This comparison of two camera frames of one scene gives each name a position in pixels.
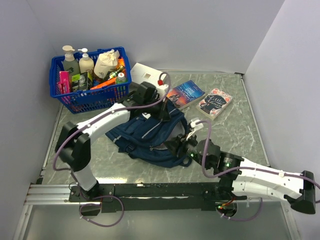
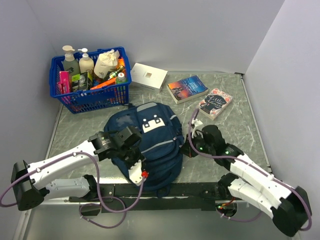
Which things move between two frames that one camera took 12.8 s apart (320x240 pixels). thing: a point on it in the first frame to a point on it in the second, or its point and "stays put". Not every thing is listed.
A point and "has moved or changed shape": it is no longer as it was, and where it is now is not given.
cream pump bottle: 86,63 stays put
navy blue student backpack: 143,139 has moved or changed shape
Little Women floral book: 214,103 stays put
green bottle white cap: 121,78 stays put
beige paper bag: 105,62 stays put
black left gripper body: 154,110 to 130,155
